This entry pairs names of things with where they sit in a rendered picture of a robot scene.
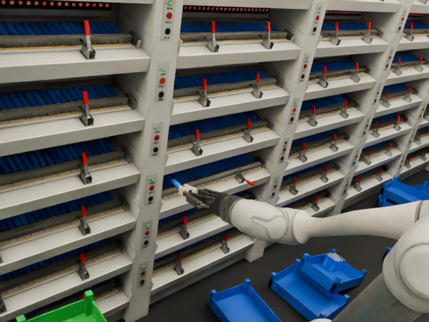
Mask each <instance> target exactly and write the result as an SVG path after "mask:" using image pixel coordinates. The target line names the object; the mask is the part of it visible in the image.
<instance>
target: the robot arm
mask: <svg viewBox="0 0 429 322"><path fill-rule="evenodd" d="M179 194H181V195H182V196H185V197H186V202H188V203H190V204H191V205H193V206H194V207H196V208H197V210H201V208H206V209H209V210H212V212H213V213H214V214H215V215H216V216H218V217H220V218H221V219H222V220H223V221H224V222H226V223H228V224H230V225H232V226H234V227H237V228H238V229H239V230H240V231H241V232H243V233H244V234H247V235H248V236H251V237H253V238H256V239H258V240H262V241H265V242H276V243H282V244H286V245H298V244H302V243H306V242H307V241H308V240H309V239H310V238H313V237H323V236H350V235H370V236H380V237H385V238H391V239H394V240H398V241H397V243H396V244H395V246H394V247H393V248H392V249H391V250H390V251H389V253H388V254H387V256H386V257H385V259H384V262H383V266H382V273H381V274H380V275H379V276H378V277H377V278H376V279H375V280H373V281H372V282H371V283H370V284H369V285H368V286H367V287H366V288H365V289H364V290H363V291H362V292H361V293H360V294H359V295H358V296H357V297H356V298H355V299H353V301H351V302H350V304H348V306H346V308H344V310H342V311H341V313H339V315H337V316H336V317H335V318H334V319H333V320H330V319H314V320H312V321H310V322H413V321H414V320H415V319H416V318H418V317H419V316H420V315H421V314H422V313H429V200H424V201H415V202H411V203H406V204H399V205H394V206H387V207H381V208H372V209H365V210H356V211H350V212H347V213H342V214H339V215H335V216H332V217H326V218H316V217H311V216H309V214H308V213H307V212H306V211H304V210H297V209H293V208H286V207H285V208H277V207H274V206H272V205H270V204H268V203H264V202H262V201H255V200H252V199H250V200H247V199H245V198H242V197H239V196H236V195H233V194H232V195H228V193H223V192H218V191H215V190H211V189H208V188H204V189H203V190H202V189H197V188H194V187H192V186H189V185H187V184H184V187H182V186H179Z"/></svg>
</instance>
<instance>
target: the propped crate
mask: <svg viewBox="0 0 429 322"><path fill-rule="evenodd" d="M330 253H336V250H335V249H332V250H331V252H330ZM330 253H328V254H330ZM326 255H327V254H321V255H316V256H310V255H309V254H307V253H305V254H304V256H303V258H302V260H301V262H300V264H299V266H298V268H299V269H300V270H301V271H302V272H304V273H305V274H307V276H309V277H310V278H312V279H313V280H314V281H315V282H317V283H318V284H320V285H321V286H322V287H323V288H325V289H326V290H328V291H329V292H330V293H331V294H334V293H337V292H340V291H343V290H346V289H349V288H353V287H355V286H358V285H360V284H361V282H362V280H363V279H364V277H365V275H366V273H367V271H366V270H364V269H363V270H362V271H361V273H360V272H359V271H357V270H356V269H355V268H353V267H351V266H350V265H349V264H347V263H346V262H344V264H343V266H342V269H341V270H340V271H337V272H336V271H335V272H330V271H329V270H328V269H326V268H325V267H323V266H322V263H323V261H324V259H325V257H326Z"/></svg>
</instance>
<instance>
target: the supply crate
mask: <svg viewBox="0 0 429 322"><path fill-rule="evenodd" d="M93 296H94V294H93V292H92V291H91V290H89V291H86V292H84V299H82V300H79V301H77V302H74V303H71V304H69V305H66V306H64V307H61V308H58V309H56V310H53V311H50V312H48V313H45V314H42V315H40V316H37V317H35V318H32V319H28V320H26V318H25V316H24V315H21V316H18V317H16V322H107V320H106V319H105V317H104V316H103V314H102V312H101V311H100V309H99V308H98V306H97V305H96V303H95V302H94V301H93Z"/></svg>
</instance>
